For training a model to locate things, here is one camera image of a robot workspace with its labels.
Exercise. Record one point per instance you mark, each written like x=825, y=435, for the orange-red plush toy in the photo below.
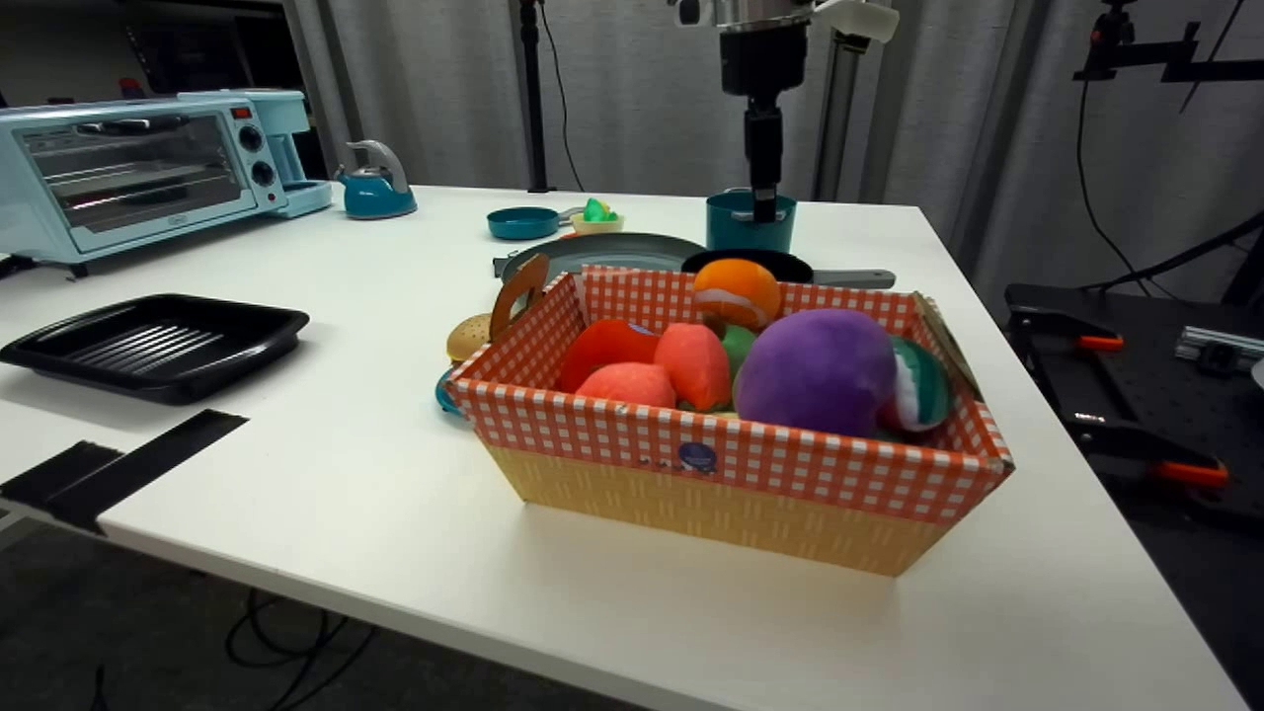
x=692, y=369

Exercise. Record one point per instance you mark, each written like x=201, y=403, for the teal mug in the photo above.
x=754, y=224

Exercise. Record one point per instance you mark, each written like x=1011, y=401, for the large grey frying pan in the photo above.
x=593, y=256

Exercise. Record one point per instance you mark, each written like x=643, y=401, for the red checkered basket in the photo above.
x=737, y=486

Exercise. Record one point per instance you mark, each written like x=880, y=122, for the grey stand pole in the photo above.
x=839, y=122

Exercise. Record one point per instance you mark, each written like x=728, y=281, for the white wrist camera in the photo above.
x=864, y=19

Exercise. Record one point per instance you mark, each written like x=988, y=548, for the green plush toy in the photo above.
x=737, y=349

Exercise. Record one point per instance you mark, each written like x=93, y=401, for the striped watermelon plush toy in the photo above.
x=917, y=390

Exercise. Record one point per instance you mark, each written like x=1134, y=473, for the black side table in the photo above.
x=1148, y=395

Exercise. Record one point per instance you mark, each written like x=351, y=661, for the teal toy kettle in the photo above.
x=377, y=191

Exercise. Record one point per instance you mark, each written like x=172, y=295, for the pink-red round plush toy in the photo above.
x=630, y=385

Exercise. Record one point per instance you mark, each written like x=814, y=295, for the black tape strip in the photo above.
x=144, y=461
x=53, y=477

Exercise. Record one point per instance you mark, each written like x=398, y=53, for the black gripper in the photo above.
x=764, y=60

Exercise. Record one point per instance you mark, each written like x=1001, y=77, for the black grill tray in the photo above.
x=151, y=343

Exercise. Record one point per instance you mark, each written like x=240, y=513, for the orange plush toy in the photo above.
x=741, y=290

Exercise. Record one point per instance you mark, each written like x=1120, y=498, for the grey curtain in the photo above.
x=633, y=93

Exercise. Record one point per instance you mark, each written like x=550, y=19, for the light blue toaster oven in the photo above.
x=131, y=172

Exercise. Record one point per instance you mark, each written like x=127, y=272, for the burger plush toy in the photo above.
x=469, y=343

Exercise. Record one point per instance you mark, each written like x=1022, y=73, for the black stand pole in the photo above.
x=530, y=93

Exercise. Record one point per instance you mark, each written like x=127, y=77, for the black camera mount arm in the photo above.
x=1158, y=53

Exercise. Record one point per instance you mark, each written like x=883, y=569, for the red plush toy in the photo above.
x=605, y=349

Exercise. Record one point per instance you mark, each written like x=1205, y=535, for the purple plush toy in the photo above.
x=814, y=377

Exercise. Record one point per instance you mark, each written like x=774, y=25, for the small teal plate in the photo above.
x=448, y=395

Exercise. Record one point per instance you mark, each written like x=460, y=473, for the small teal frying pan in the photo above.
x=523, y=224

